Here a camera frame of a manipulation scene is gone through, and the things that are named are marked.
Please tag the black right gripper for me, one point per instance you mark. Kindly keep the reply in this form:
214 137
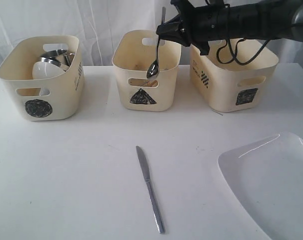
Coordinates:
199 25

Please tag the cream bin with triangle mark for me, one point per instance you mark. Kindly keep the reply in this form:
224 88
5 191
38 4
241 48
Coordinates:
139 47

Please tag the steel spoon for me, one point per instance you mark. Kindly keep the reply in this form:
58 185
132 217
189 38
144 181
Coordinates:
154 68

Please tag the steel mug with wire handle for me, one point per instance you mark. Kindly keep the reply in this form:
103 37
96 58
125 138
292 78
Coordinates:
69 59

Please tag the steel mug with solid handle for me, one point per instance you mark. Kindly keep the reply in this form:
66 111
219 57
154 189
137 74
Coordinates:
56 55

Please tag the steel fork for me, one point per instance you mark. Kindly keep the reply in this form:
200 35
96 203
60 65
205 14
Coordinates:
141 67

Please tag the wooden chopstick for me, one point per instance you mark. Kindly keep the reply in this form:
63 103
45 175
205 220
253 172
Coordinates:
143 83

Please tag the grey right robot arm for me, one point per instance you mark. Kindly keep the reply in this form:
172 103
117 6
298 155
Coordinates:
265 20

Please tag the cream bin with square mark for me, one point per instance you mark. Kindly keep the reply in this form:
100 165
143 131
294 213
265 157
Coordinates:
225 85

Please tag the white curtain backdrop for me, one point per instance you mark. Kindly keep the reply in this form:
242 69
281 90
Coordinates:
98 24

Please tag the cream bin with circle mark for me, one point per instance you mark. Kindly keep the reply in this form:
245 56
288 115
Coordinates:
54 98

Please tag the steel table knife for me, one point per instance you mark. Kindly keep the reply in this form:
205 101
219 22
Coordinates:
143 162

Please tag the white ceramic cup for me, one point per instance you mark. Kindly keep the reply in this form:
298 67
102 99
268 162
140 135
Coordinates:
45 70

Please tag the white square plate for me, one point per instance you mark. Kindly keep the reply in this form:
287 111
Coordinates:
266 177

